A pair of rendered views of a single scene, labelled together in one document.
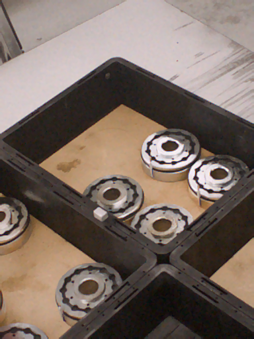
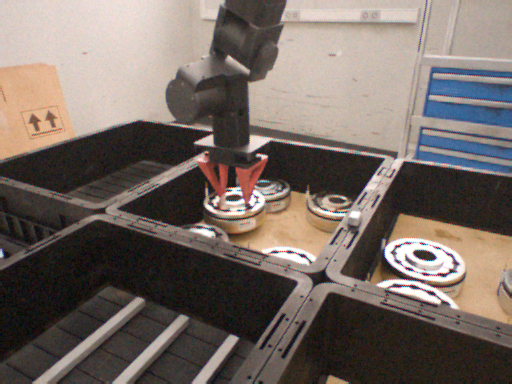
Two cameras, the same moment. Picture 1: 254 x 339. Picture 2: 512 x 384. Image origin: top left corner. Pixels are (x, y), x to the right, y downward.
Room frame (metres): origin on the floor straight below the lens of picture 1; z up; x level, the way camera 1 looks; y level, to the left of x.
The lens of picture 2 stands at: (0.54, -0.30, 1.17)
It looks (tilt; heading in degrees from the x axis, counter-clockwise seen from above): 24 degrees down; 67
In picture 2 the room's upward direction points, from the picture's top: straight up
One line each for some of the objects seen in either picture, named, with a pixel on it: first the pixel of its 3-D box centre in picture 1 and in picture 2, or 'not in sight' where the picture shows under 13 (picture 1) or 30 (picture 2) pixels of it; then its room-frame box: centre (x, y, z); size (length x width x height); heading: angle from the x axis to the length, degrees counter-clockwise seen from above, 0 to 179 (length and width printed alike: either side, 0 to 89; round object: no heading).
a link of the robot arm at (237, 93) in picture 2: not in sight; (226, 90); (0.74, 0.26, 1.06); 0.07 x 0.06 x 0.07; 30
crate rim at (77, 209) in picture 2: not in sight; (125, 156); (0.60, 0.45, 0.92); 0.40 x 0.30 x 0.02; 39
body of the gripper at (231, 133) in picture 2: not in sight; (231, 130); (0.75, 0.26, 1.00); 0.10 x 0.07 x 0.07; 127
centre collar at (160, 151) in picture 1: (170, 147); not in sight; (1.02, -0.08, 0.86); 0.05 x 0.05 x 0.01
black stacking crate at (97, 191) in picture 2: not in sight; (128, 181); (0.60, 0.45, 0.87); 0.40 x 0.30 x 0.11; 39
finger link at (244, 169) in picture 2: not in sight; (239, 174); (0.75, 0.25, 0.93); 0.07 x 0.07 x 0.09; 37
